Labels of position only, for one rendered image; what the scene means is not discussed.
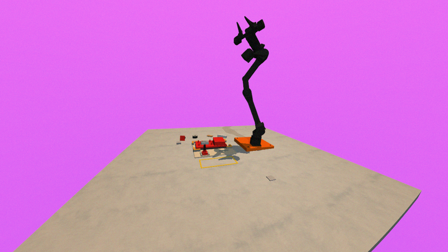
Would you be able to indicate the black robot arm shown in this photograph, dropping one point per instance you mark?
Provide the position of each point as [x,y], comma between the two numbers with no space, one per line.
[261,55]

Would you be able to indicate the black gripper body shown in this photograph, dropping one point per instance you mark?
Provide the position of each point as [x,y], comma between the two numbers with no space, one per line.
[250,35]

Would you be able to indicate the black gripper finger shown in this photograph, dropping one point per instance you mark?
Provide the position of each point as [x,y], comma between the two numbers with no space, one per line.
[240,31]
[251,24]

